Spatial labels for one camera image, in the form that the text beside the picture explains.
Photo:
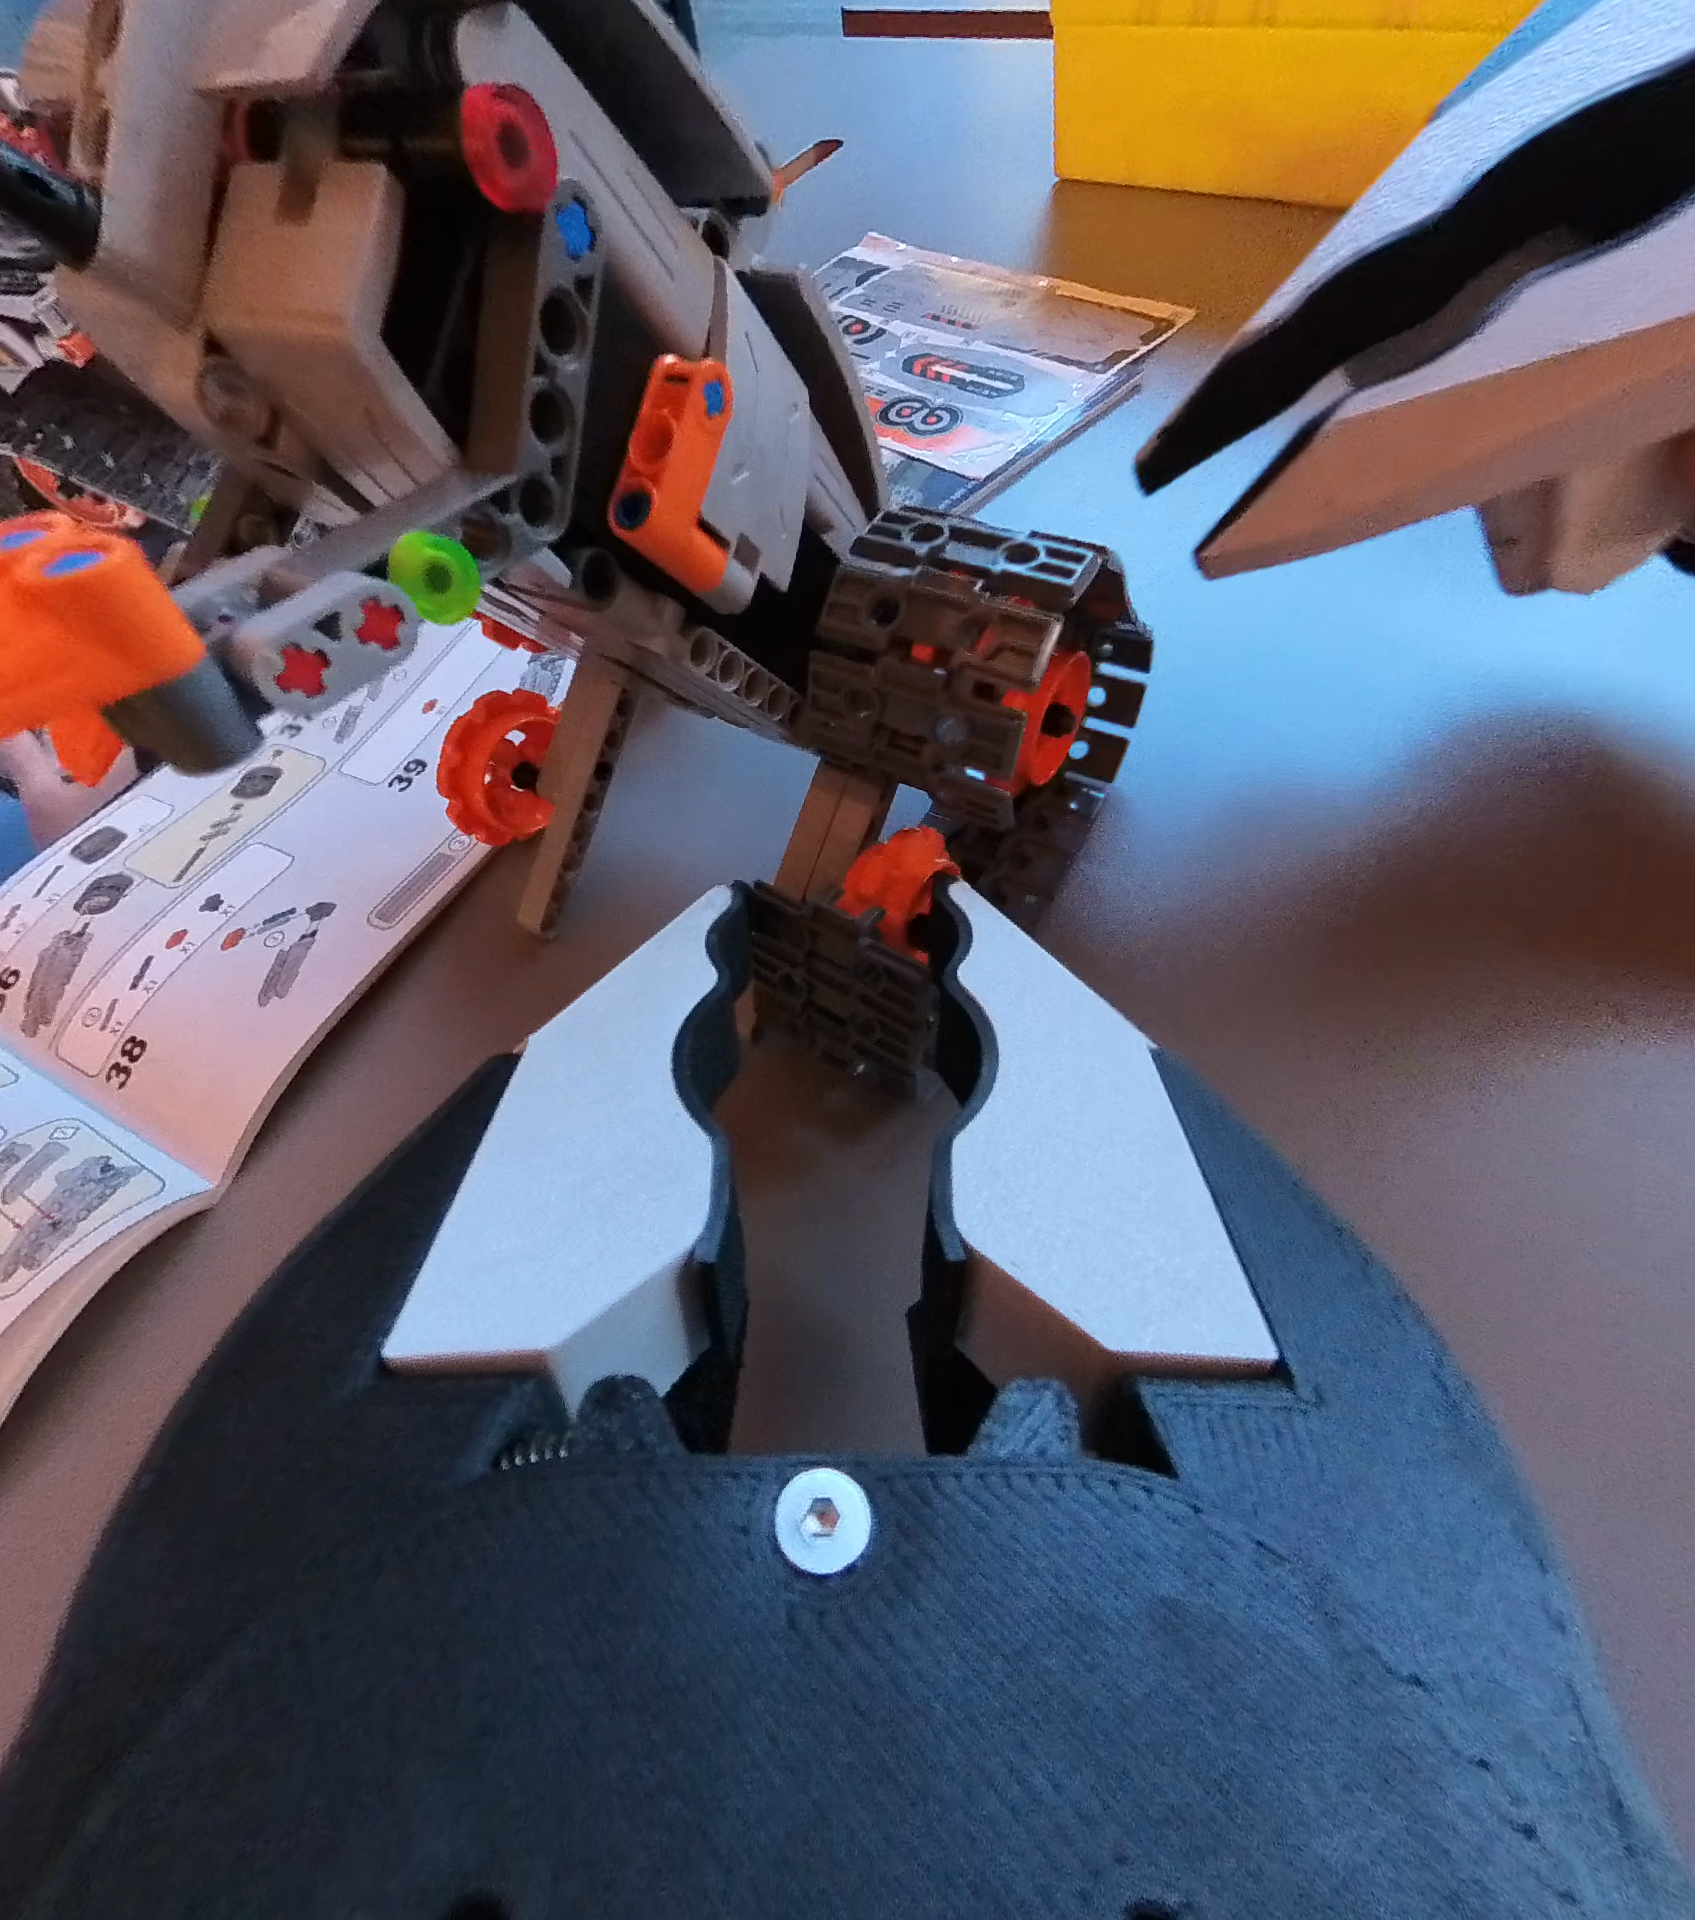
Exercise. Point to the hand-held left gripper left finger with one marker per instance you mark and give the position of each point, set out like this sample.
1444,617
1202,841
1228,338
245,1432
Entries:
563,1200

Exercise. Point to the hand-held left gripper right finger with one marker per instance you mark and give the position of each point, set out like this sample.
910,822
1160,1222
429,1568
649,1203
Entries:
1088,1200

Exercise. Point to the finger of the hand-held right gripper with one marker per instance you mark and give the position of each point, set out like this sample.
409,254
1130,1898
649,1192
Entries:
1508,421
1612,60

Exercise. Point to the dark grey toy track belt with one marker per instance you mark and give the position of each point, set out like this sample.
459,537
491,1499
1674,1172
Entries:
938,630

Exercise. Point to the grey orange block toy robot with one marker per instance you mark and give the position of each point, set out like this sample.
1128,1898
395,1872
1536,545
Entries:
307,300

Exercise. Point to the grey desk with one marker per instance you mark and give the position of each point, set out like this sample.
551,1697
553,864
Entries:
1388,974

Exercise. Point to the yellow storage bin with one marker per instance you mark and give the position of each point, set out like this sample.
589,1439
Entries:
1238,90

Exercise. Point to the open instruction booklet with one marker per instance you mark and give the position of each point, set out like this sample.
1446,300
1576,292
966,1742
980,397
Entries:
187,930

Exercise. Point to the sticker sheet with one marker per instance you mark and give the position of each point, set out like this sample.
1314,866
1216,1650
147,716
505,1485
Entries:
998,323

